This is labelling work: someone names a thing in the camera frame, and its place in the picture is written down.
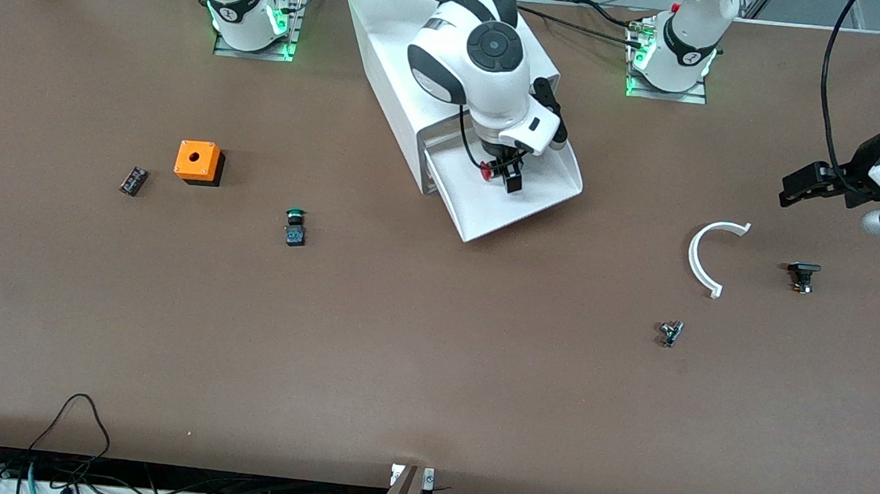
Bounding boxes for white drawer cabinet housing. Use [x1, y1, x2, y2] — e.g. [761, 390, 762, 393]
[330, 0, 566, 205]

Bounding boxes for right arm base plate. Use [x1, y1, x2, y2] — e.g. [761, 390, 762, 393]
[214, 0, 308, 64]

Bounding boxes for white curved plastic arc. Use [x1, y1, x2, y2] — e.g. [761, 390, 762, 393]
[685, 218, 752, 301]

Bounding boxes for white plastic drawer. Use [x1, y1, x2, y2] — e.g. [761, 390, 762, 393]
[416, 113, 589, 252]

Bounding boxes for dark cylindrical capacitor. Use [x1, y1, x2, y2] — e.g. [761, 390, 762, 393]
[119, 165, 150, 198]

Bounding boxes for black looped cable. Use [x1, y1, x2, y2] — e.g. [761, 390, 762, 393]
[26, 390, 115, 473]

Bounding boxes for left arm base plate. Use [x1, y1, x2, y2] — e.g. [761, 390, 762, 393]
[623, 15, 716, 106]

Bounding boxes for black cable across table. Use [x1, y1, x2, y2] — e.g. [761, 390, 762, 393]
[507, 0, 652, 52]

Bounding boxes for orange button enclosure box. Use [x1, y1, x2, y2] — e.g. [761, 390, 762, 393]
[172, 139, 227, 188]

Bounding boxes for green push button switch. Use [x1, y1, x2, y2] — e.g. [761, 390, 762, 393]
[283, 206, 308, 249]

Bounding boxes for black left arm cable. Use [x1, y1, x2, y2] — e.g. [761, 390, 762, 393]
[813, 0, 868, 182]

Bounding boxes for small black switch part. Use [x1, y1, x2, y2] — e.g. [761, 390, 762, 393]
[786, 261, 822, 296]

